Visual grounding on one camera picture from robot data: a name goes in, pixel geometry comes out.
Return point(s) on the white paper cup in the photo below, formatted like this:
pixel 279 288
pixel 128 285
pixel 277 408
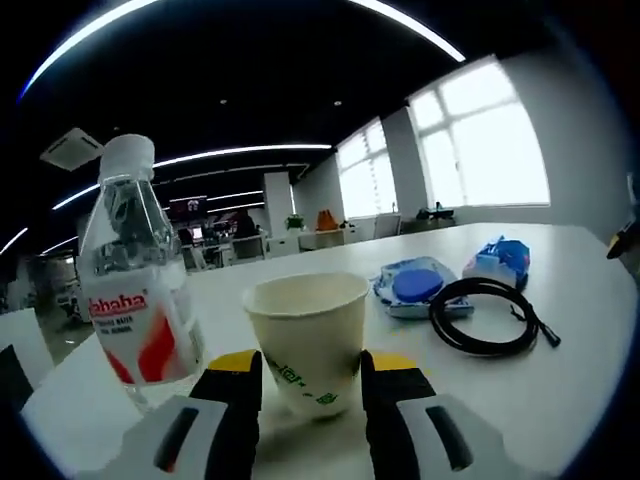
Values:
pixel 305 340

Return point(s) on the ceiling air conditioner unit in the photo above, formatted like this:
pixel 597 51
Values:
pixel 72 148

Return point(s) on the long ceiling light strip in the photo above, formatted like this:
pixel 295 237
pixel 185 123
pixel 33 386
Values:
pixel 225 152

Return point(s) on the clear plastic water bottle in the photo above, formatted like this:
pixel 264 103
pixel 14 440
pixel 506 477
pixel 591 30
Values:
pixel 130 280

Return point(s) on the wet wipes pack blue lid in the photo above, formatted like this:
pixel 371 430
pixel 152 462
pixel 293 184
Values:
pixel 415 285

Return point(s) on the orange bag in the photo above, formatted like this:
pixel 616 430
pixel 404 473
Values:
pixel 325 221

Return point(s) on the white low cabinet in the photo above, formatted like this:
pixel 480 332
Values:
pixel 310 241

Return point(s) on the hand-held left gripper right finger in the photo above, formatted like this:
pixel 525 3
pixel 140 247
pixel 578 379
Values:
pixel 410 430

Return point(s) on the large bright window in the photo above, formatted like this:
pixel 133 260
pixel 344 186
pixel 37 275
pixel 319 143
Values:
pixel 485 140

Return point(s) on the blue tissue pack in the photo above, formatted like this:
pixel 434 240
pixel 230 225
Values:
pixel 505 255

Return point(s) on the green potted plant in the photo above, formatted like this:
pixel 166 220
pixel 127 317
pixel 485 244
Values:
pixel 295 222

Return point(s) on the narrow window with blinds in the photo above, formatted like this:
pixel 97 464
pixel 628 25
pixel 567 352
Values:
pixel 367 175

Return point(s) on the dark lumpy object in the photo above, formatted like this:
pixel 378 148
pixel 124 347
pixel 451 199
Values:
pixel 436 212

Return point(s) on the hanging display screen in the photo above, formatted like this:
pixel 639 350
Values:
pixel 189 206

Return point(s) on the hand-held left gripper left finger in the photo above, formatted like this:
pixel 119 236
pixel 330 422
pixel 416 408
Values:
pixel 210 425

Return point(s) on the long curved ceiling light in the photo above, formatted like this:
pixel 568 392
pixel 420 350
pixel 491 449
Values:
pixel 125 20

